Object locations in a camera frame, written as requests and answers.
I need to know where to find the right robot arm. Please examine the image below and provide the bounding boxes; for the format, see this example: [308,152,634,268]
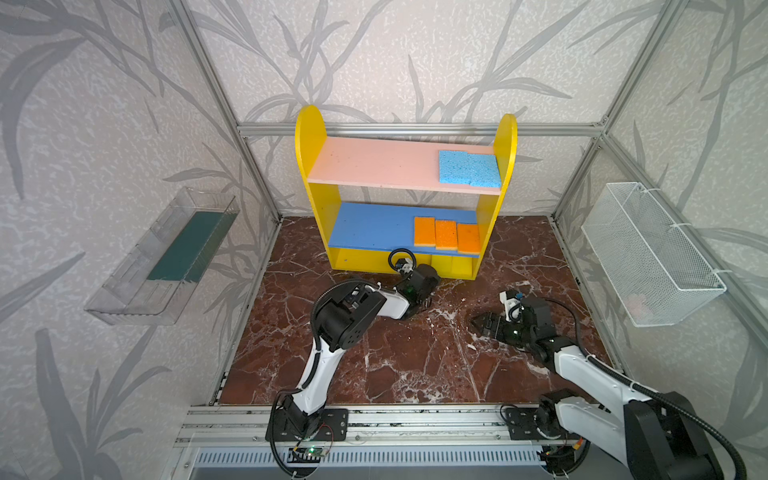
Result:
[470,290,748,479]

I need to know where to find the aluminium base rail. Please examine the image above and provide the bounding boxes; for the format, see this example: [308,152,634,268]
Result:
[161,404,604,479]

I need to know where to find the controller board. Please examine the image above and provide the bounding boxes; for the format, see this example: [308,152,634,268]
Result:
[287,444,332,464]
[541,447,583,478]

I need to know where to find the orange yellow sponge floor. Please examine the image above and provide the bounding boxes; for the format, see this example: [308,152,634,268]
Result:
[435,220,458,251]

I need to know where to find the white wire mesh basket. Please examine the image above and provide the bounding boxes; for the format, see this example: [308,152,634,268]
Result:
[582,182,727,328]

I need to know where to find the clear plastic wall bin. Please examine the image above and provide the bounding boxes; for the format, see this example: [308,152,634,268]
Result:
[85,187,240,326]

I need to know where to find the yellow shelf unit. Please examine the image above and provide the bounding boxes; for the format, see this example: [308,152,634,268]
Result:
[295,105,518,280]

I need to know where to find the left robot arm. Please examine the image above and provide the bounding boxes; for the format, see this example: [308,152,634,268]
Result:
[266,248,441,442]

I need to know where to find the left controller board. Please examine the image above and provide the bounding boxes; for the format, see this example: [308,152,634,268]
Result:
[287,444,332,464]

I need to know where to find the blue sponge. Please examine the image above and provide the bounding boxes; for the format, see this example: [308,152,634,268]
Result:
[468,154,501,189]
[439,150,471,185]

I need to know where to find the right controller board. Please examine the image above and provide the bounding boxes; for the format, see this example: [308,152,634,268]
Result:
[541,447,583,478]

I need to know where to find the yellow orange sponge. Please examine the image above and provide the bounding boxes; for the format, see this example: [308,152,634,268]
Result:
[457,224,481,255]

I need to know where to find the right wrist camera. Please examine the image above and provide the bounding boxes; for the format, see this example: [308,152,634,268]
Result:
[499,290,523,322]

